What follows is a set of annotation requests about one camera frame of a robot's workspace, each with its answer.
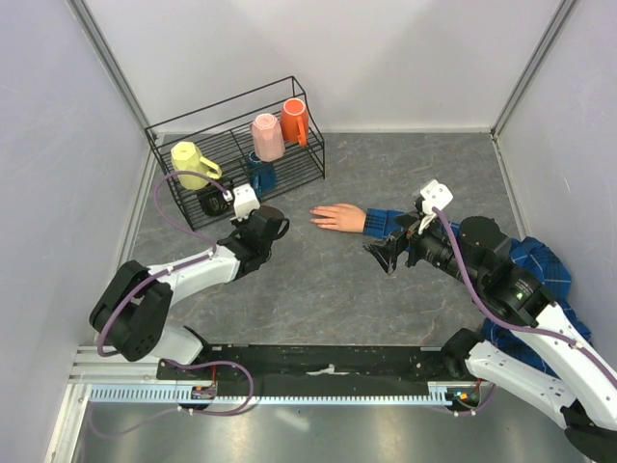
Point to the light blue cable duct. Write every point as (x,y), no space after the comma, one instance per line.
(190,396)

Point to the mannequin hand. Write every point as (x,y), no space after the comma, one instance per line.
(339,218)

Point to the blue item in rack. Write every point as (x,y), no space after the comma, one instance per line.
(262,175)

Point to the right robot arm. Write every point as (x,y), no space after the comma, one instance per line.
(577,388)

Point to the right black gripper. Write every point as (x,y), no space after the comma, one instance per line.
(388,252)

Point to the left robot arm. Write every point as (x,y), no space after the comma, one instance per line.
(131,316)

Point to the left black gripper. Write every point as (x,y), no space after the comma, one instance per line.
(250,215)

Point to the blue plaid sleeve forearm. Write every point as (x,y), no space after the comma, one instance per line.
(380,223)

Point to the orange mug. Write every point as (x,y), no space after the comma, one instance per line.
(295,121)

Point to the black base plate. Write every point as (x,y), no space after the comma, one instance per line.
(340,368)

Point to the black round object under rack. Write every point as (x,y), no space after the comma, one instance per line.
(212,201)

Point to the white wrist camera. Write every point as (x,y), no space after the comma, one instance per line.
(245,201)
(432,194)

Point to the yellow faceted mug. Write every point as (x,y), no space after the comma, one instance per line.
(187,156)

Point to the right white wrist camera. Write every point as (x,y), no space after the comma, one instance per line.
(432,194)

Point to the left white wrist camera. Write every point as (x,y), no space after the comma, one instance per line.
(245,201)

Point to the pink mug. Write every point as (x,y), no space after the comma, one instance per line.
(267,135)

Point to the black wire dish rack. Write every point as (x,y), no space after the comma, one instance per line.
(222,131)

